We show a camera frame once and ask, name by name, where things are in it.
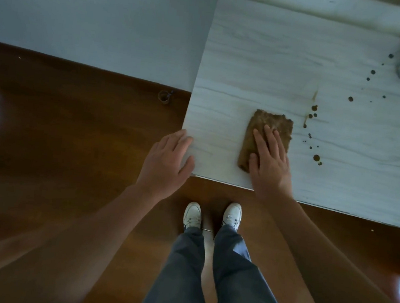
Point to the person's right hand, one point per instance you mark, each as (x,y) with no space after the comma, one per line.
(272,174)

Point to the person's left hand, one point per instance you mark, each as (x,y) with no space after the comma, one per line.
(161,167)

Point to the person's left middle finger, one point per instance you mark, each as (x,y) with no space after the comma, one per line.
(176,137)

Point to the person's left thumb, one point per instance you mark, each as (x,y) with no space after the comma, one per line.
(187,168)

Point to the person's right middle finger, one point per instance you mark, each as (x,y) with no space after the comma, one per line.
(270,138)

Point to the person's right thumb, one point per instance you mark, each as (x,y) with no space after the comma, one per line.
(253,164)

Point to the brown stained cleaning cloth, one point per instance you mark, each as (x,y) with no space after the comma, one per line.
(259,122)

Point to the person's left forearm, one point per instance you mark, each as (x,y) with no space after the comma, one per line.
(71,246)

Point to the person's right forearm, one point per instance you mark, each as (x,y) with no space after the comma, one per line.
(333,271)

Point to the brown floor door stopper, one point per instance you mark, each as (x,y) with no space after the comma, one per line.
(164,97)

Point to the person's left white shoe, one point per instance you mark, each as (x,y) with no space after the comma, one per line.
(192,215)

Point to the person's white shoe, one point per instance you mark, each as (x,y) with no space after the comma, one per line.
(192,215)
(232,214)

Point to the brown liquid spill drops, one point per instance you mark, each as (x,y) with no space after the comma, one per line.
(316,157)

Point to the person's right white shoe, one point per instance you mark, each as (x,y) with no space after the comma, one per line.
(232,214)

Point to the person's left leg blue jeans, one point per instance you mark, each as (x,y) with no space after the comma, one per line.
(179,278)

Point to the person's leg blue jeans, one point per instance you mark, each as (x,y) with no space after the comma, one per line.
(179,278)
(243,284)

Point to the person's right leg blue jeans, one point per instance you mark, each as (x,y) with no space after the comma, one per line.
(243,284)

